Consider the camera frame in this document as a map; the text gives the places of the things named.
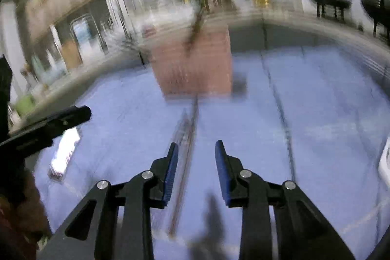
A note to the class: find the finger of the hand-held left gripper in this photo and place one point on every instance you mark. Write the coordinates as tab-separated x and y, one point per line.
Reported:
73	116

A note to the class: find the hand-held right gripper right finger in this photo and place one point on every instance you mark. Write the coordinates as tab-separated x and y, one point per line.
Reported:
221	174

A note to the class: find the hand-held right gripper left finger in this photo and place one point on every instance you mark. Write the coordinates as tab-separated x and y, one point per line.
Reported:
170	174

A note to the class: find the bundle of wooden chopsticks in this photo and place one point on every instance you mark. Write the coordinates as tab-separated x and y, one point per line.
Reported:
186	156

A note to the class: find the pink perforated plastic basket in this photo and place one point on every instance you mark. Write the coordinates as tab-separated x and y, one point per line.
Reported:
195	71

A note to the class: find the person's left forearm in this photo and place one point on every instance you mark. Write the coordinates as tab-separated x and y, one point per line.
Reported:
21	226

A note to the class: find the green bowl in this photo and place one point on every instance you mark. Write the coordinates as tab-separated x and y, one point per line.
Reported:
24	104

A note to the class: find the small wooden cutting board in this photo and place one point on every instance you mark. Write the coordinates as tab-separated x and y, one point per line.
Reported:
72	54

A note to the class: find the blue checked cloth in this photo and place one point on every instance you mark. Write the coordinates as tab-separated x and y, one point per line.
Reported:
304	141

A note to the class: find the white square device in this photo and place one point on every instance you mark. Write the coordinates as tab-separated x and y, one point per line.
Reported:
385	162

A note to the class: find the kitchen counter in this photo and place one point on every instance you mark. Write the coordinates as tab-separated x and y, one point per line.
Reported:
304	31

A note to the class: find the black wok with lid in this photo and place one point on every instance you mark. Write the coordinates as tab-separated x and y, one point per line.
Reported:
376	4

